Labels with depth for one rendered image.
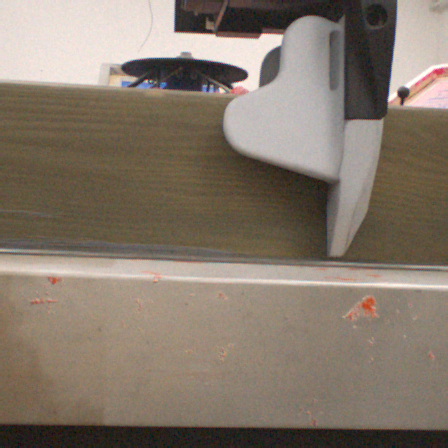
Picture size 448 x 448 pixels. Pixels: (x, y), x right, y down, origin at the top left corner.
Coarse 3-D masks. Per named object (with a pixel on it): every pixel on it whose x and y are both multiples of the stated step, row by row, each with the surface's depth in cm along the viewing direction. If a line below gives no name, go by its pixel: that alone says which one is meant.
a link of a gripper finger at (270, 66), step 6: (276, 48) 31; (270, 54) 31; (276, 54) 31; (264, 60) 31; (270, 60) 31; (276, 60) 31; (264, 66) 31; (270, 66) 31; (276, 66) 31; (264, 72) 31; (270, 72) 31; (276, 72) 31; (264, 78) 31; (270, 78) 31; (264, 84) 31
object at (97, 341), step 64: (0, 256) 19; (0, 320) 16; (64, 320) 16; (128, 320) 16; (192, 320) 17; (256, 320) 17; (320, 320) 17; (384, 320) 17; (0, 384) 16; (64, 384) 16; (128, 384) 17; (192, 384) 17; (256, 384) 17; (320, 384) 17; (384, 384) 17
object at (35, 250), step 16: (64, 256) 26; (80, 256) 26; (96, 256) 26; (112, 256) 26; (128, 256) 26; (144, 256) 26; (160, 256) 26; (176, 256) 26; (192, 256) 26; (208, 256) 27; (224, 256) 27; (240, 256) 27; (256, 256) 27; (272, 256) 28; (288, 256) 28
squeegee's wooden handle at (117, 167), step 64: (0, 128) 26; (64, 128) 27; (128, 128) 27; (192, 128) 27; (384, 128) 28; (0, 192) 27; (64, 192) 27; (128, 192) 27; (192, 192) 27; (256, 192) 28; (320, 192) 28; (384, 192) 28; (320, 256) 28; (384, 256) 29
